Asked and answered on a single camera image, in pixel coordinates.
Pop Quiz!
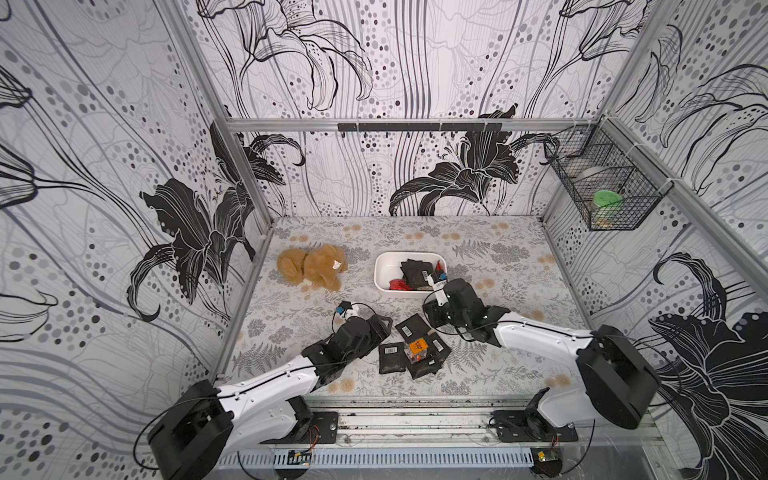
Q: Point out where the white plastic storage box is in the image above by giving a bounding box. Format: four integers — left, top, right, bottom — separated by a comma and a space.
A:
373, 251, 448, 300

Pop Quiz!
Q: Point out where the black tea bag sachet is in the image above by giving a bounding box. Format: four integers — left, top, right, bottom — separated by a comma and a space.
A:
400, 259, 434, 290

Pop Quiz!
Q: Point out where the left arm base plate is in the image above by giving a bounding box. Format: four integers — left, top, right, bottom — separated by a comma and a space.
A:
264, 411, 339, 447

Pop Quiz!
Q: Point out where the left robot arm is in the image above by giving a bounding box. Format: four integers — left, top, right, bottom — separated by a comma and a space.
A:
147, 314, 393, 479

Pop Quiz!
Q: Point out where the black bar on rail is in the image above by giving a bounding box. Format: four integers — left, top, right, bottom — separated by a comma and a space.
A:
337, 122, 502, 132

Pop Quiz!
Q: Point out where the black tea bag pile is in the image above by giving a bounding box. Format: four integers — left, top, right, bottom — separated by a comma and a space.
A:
378, 314, 452, 380

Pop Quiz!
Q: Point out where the brown plush dog toy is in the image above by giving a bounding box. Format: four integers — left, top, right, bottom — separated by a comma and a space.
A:
276, 244, 348, 291

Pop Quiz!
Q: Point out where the green lid in basket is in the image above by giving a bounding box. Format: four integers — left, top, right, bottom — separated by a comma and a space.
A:
592, 190, 623, 209

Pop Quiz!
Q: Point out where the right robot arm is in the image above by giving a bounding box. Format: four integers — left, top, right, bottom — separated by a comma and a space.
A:
422, 279, 661, 438

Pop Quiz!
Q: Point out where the aluminium corner frame post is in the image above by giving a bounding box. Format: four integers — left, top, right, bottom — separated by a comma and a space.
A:
158, 0, 272, 234

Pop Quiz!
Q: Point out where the white perforated cable duct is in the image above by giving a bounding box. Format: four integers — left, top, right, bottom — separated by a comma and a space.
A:
218, 447, 534, 470

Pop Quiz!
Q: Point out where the red foil tea bag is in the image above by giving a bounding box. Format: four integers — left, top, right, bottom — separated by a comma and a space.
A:
389, 279, 414, 291

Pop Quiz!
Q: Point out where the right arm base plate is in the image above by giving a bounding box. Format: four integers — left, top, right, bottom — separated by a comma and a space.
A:
488, 410, 579, 445

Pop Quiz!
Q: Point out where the black wire basket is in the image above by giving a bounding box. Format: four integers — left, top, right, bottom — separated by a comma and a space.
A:
544, 125, 673, 231

